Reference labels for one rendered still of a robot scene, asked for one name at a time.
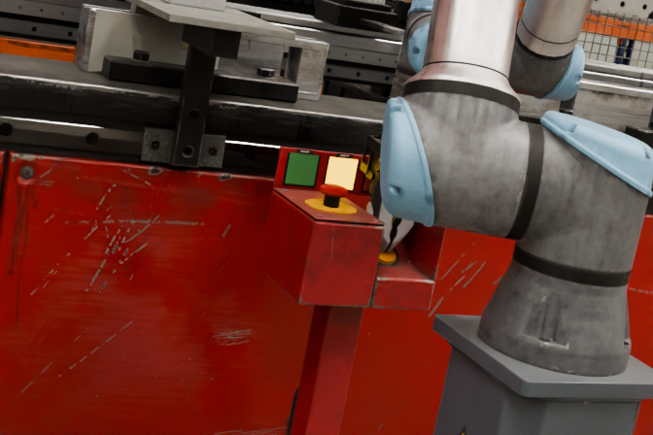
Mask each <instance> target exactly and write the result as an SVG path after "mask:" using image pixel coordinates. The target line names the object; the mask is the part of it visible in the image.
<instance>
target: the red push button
mask: <svg viewBox="0 0 653 435"><path fill-rule="evenodd" d="M319 190H320V193H322V194H324V195H325V198H324V204H323V205H324V206H326V207H330V208H339V203H340V198H344V197H346V196H347V195H348V190H347V189H346V188H345V187H344V186H341V185H338V184H322V185H321V186H320V188H319Z"/></svg>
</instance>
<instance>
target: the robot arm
mask: <svg viewBox="0 0 653 435"><path fill-rule="evenodd" d="M520 1H521V0H413V1H412V4H411V8H410V10H409V11H408V14H407V15H408V20H407V23H406V27H405V32H404V36H403V40H402V44H401V49H400V53H399V57H398V61H397V65H396V70H395V77H394V78H393V79H392V85H393V86H392V90H391V96H388V99H387V103H386V108H385V113H384V119H383V131H382V133H379V135H378V136H375V135H367V139H366V143H365V148H364V152H363V156H362V160H361V168H360V169H361V170H362V171H363V172H364V173H365V175H366V176H367V177H368V178H369V179H370V180H372V182H371V185H370V190H369V196H370V202H369V203H368V204H367V207H366V211H367V212H368V213H370V214H371V215H373V216H375V217H376V218H378V219H380V220H381V221H383V222H384V223H386V224H385V225H384V227H385V231H384V236H383V241H382V246H381V252H390V251H391V250H392V249H393V248H394V247H395V246H396V245H397V244H398V243H399V242H400V241H401V240H402V239H403V238H404V237H405V236H406V235H407V233H408V232H409V231H410V229H411V228H412V227H413V225H414V224H415V223H417V222H420V223H422V224H423V225H424V226H427V227H431V226H433V225H434V226H440V227H446V228H451V229H457V230H461V231H467V232H472V233H478V234H484V235H489V236H495V237H500V238H506V239H511V240H516V243H515V247H514V252H513V256H512V260H511V263H510V265H509V267H508V269H507V271H506V272H505V274H504V276H503V277H502V279H501V281H500V282H499V284H498V287H497V288H496V290H495V292H494V294H493V296H492V298H491V300H490V302H489V304H487V305H486V306H485V308H484V310H483V313H482V316H481V319H480V324H479V328H478V335H479V337H480V338H481V339H482V341H483V342H485V343H486V344H487V345H488V346H490V347H491V348H493V349H494V350H496V351H498V352H500V353H502V354H504V355H507V356H509V357H511V358H513V359H516V360H519V361H521V362H524V363H527V364H530V365H532V366H535V367H539V368H542V369H546V370H550V371H554V372H559V373H564V374H570V375H576V376H585V377H610V376H615V375H619V374H621V373H623V372H624V371H625V370H626V369H627V365H628V361H629V357H630V353H631V339H630V325H629V311H628V300H627V288H628V283H629V279H630V275H631V272H632V268H633V264H634V260H635V255H636V248H637V244H638V240H639V236H640V232H641V228H642V225H643V220H644V216H645V212H646V208H647V204H648V200H649V197H652V191H651V187H652V182H653V150H652V149H651V148H650V147H649V146H648V145H646V144H645V143H643V142H641V141H640V140H638V139H636V138H634V137H631V136H629V135H627V134H624V133H622V132H619V131H616V130H614V129H611V128H608V127H606V126H603V125H600V124H597V123H594V122H591V121H589V120H586V119H583V118H580V117H574V116H571V115H567V114H562V113H559V112H555V111H548V112H546V113H545V114H544V116H543V117H542V118H541V119H540V122H541V124H535V123H529V122H525V121H521V120H519V111H520V105H521V100H520V98H519V96H518V95H517V94H516V93H519V94H524V95H529V96H534V97H535V98H537V99H549V100H560V101H567V100H569V99H571V98H572V97H573V96H574V95H575V94H576V92H577V90H578V88H579V86H580V82H581V78H582V76H583V71H584V64H585V54H584V50H583V49H582V48H581V47H580V46H578V45H576V42H577V39H578V37H579V34H580V32H581V29H582V27H583V25H584V22H585V20H586V17H587V15H588V13H589V11H590V8H591V6H592V3H593V1H594V0H527V1H526V4H525V7H524V10H523V12H522V15H521V18H520V20H519V23H518V27H517V30H516V26H517V20H518V14H519V7H520ZM368 147H370V148H371V151H370V155H369V158H368V163H367V165H366V164H365V163H364V161H365V157H366V153H367V148H368ZM392 229H393V230H392ZM391 231H392V232H391ZM390 233H391V234H390Z"/></svg>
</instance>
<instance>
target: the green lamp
mask: <svg viewBox="0 0 653 435"><path fill-rule="evenodd" d="M318 161H319V156H318V155H312V154H302V153H292V152H291V153H290V158H289V164H288V169H287V175H286V180H285V184H299V185H310V186H314V182H315V177H316V172H317V167H318Z"/></svg>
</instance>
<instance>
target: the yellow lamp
mask: <svg viewBox="0 0 653 435"><path fill-rule="evenodd" d="M357 166H358V160H357V159H349V158H339V157H330V158H329V163H328V168H327V173H326V184H338V185H341V186H344V187H345V188H346V189H353V186H354V180H355V175H356V171H357Z"/></svg>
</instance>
